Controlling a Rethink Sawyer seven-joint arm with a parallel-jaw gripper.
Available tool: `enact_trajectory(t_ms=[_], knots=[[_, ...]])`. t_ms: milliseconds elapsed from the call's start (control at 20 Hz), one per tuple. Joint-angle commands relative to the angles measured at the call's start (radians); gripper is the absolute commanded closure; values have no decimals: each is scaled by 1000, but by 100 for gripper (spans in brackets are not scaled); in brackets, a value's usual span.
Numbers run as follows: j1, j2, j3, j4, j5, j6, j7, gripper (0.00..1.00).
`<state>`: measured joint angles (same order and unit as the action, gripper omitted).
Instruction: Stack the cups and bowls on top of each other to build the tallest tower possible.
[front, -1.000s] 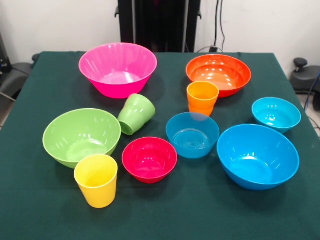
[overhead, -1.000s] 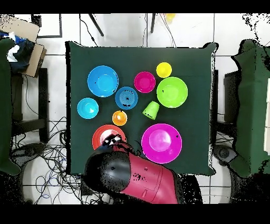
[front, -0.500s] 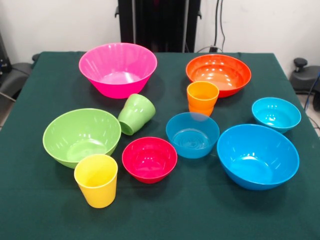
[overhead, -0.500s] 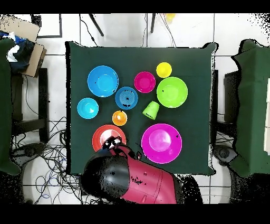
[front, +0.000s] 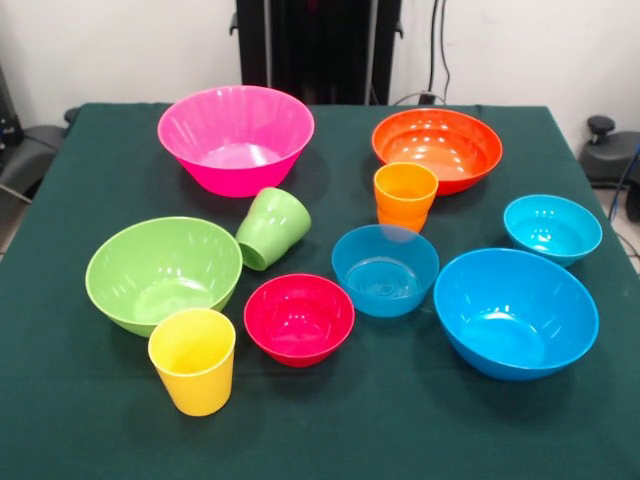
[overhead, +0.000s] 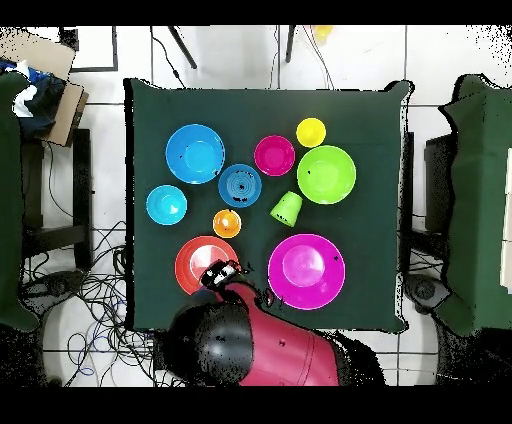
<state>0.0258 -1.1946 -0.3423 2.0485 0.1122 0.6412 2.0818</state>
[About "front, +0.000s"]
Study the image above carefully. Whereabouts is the black pedestal foot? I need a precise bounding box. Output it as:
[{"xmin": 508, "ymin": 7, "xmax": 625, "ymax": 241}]
[
  {"xmin": 579, "ymin": 115, "xmax": 640, "ymax": 186},
  {"xmin": 0, "ymin": 107, "xmax": 81, "ymax": 201}
]

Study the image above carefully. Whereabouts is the orange-red bowl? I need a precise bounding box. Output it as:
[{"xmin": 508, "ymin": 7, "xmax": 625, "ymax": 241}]
[{"xmin": 371, "ymin": 107, "xmax": 504, "ymax": 197}]

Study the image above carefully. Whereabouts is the dark green table cloth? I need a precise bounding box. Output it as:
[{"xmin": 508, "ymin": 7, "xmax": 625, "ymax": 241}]
[{"xmin": 0, "ymin": 102, "xmax": 640, "ymax": 480}]

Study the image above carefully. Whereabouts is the dark equipment box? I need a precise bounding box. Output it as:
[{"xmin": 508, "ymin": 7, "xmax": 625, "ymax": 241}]
[{"xmin": 0, "ymin": 64, "xmax": 24, "ymax": 149}]

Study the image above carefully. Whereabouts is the small turquoise bowl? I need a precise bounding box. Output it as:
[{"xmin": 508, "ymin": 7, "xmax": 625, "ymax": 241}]
[{"xmin": 503, "ymin": 194, "xmax": 604, "ymax": 268}]

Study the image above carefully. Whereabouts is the orange cup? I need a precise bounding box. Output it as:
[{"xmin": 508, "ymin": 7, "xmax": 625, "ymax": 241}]
[{"xmin": 373, "ymin": 162, "xmax": 440, "ymax": 236}]

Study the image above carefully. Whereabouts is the small red bowl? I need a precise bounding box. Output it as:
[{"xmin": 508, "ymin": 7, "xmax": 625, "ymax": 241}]
[{"xmin": 243, "ymin": 273, "xmax": 356, "ymax": 369}]

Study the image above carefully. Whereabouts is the green cup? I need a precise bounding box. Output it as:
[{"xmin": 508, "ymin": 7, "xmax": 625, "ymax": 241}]
[{"xmin": 234, "ymin": 186, "xmax": 312, "ymax": 272}]

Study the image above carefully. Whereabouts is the yellow cup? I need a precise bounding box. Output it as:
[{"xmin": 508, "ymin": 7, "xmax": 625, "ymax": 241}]
[{"xmin": 147, "ymin": 307, "xmax": 237, "ymax": 418}]

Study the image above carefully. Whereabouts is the large pink bowl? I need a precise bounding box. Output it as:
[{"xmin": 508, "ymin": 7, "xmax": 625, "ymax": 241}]
[{"xmin": 157, "ymin": 84, "xmax": 316, "ymax": 198}]

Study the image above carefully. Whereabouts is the black hanging cable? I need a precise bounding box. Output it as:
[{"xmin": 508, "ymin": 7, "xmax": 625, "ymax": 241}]
[{"xmin": 427, "ymin": 0, "xmax": 454, "ymax": 104}]

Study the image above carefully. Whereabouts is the large blue bowl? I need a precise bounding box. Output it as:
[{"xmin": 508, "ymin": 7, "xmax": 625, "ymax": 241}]
[{"xmin": 432, "ymin": 247, "xmax": 600, "ymax": 383}]

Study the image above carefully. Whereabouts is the blue cable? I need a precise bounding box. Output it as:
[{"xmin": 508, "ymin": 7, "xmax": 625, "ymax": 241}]
[{"xmin": 606, "ymin": 143, "xmax": 640, "ymax": 222}]

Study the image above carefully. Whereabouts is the green bowl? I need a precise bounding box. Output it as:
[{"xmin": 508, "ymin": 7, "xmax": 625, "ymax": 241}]
[{"xmin": 84, "ymin": 215, "xmax": 244, "ymax": 339}]

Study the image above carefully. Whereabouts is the ribbed blue bowl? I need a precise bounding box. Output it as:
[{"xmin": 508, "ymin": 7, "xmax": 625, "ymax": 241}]
[{"xmin": 331, "ymin": 223, "xmax": 441, "ymax": 319}]

